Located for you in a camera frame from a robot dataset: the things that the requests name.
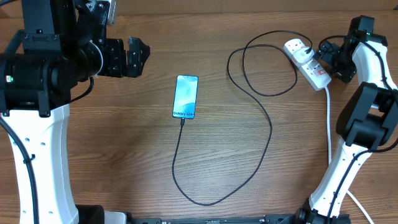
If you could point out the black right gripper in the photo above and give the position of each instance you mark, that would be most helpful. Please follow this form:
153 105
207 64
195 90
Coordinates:
347 74

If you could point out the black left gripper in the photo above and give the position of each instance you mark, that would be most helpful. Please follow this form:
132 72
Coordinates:
118 66

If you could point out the smartphone with blue-white screen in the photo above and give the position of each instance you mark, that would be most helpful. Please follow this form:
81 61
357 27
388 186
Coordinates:
185 98

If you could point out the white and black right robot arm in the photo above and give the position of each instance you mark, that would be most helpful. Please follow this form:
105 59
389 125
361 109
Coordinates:
366 122

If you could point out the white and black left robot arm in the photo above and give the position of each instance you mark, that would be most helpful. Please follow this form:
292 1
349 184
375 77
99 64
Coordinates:
62 44

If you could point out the white charger adapter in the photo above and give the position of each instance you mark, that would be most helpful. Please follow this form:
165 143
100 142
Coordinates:
303 55

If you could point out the white power strip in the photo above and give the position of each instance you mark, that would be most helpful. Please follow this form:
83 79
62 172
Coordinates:
315 74

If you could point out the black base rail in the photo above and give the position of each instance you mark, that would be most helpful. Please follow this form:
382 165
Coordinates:
217 220

